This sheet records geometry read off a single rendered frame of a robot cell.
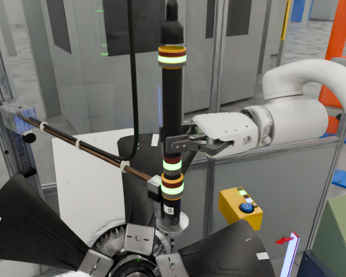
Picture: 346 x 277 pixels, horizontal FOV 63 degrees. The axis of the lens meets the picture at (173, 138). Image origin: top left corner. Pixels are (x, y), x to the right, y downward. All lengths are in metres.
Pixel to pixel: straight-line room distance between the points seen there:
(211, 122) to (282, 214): 1.56
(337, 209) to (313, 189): 0.99
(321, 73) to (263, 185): 1.29
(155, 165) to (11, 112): 0.48
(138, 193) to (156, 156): 0.10
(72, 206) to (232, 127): 0.59
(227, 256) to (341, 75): 0.49
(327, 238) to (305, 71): 0.71
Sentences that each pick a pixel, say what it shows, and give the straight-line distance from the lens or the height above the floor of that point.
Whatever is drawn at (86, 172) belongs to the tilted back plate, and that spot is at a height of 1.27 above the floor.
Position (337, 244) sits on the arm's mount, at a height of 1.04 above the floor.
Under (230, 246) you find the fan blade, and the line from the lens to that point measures 0.81.
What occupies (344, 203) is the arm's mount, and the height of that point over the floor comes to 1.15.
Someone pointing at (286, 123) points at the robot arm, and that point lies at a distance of 0.57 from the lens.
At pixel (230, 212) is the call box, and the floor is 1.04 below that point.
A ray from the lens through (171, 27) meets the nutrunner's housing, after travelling 0.44.
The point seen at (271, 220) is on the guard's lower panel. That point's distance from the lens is 2.02.
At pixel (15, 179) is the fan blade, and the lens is 0.68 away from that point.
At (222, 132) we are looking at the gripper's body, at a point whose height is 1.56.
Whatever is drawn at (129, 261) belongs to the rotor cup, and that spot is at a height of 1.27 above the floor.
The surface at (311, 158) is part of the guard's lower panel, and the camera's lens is 1.89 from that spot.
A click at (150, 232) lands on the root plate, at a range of 0.69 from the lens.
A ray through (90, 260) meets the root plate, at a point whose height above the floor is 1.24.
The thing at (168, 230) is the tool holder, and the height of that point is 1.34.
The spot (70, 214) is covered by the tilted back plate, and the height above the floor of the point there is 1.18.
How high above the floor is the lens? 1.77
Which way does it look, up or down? 27 degrees down
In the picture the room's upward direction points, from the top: straight up
